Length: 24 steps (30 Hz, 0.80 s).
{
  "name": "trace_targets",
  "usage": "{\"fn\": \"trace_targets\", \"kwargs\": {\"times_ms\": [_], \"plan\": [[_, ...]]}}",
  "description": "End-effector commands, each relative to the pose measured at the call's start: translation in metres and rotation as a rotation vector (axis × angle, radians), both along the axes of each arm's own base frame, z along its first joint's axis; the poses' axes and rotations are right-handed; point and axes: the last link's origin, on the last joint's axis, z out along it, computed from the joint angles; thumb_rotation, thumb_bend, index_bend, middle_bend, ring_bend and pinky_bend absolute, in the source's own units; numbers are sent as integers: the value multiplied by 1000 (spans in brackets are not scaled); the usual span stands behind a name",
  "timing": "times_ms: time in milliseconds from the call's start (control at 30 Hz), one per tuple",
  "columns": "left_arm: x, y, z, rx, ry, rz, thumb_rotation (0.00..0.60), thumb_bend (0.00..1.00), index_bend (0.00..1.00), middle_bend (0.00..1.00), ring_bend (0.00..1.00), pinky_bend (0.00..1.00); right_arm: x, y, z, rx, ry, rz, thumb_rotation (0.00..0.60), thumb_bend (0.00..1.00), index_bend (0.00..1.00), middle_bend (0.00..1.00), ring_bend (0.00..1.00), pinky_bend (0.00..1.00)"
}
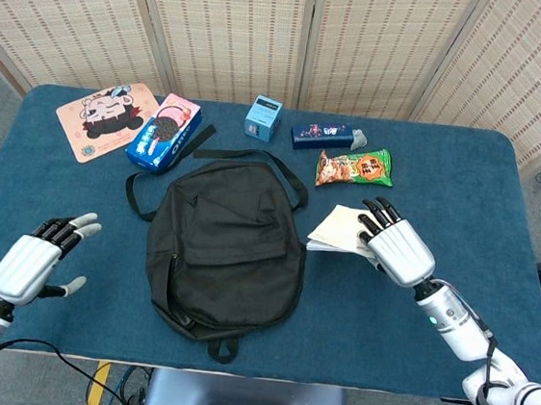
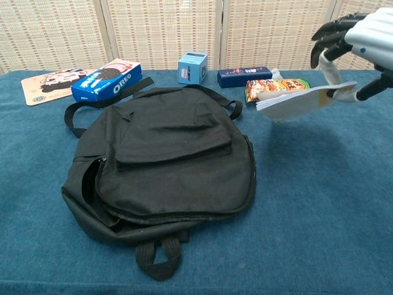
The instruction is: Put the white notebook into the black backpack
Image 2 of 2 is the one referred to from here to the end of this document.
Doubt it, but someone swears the cartoon print mouse pad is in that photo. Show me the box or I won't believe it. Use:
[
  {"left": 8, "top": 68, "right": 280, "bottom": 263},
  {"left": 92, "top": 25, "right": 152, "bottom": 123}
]
[{"left": 20, "top": 69, "right": 98, "bottom": 107}]

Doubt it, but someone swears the white paperback book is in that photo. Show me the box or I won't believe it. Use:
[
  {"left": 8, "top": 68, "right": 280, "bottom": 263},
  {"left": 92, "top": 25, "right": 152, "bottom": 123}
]
[{"left": 255, "top": 81, "right": 359, "bottom": 122}]

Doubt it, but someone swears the woven folding screen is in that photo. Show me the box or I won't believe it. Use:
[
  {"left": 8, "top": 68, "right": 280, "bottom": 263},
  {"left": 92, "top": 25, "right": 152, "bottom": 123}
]
[{"left": 0, "top": 0, "right": 393, "bottom": 74}]

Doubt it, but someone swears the blue tablecloth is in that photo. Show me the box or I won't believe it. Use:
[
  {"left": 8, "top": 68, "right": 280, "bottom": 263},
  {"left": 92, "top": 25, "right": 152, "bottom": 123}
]
[{"left": 0, "top": 69, "right": 393, "bottom": 295}]

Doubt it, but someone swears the green orange snack bag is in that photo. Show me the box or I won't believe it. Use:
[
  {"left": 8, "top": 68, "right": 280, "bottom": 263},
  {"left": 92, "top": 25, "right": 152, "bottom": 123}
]
[{"left": 244, "top": 77, "right": 311, "bottom": 104}]

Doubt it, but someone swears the blue Oreo cookie box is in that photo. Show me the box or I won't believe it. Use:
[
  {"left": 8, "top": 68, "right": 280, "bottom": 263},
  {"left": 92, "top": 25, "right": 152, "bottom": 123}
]
[{"left": 71, "top": 58, "right": 144, "bottom": 102}]

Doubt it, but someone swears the long dark blue box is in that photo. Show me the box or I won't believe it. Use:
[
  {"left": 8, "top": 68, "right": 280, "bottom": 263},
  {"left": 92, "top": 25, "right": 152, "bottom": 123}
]
[{"left": 217, "top": 66, "right": 273, "bottom": 89}]

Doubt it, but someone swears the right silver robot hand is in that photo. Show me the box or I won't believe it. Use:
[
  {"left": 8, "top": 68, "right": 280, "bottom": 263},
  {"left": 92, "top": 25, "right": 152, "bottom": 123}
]
[{"left": 310, "top": 7, "right": 393, "bottom": 104}]

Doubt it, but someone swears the black fabric backpack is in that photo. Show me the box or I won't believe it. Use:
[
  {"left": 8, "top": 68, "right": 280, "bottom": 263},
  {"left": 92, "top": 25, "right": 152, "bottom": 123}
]
[{"left": 60, "top": 77, "right": 257, "bottom": 282}]

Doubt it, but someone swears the small light blue box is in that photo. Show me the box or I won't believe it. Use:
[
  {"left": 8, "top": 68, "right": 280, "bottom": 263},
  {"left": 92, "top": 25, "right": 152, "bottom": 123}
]
[{"left": 177, "top": 52, "right": 209, "bottom": 85}]

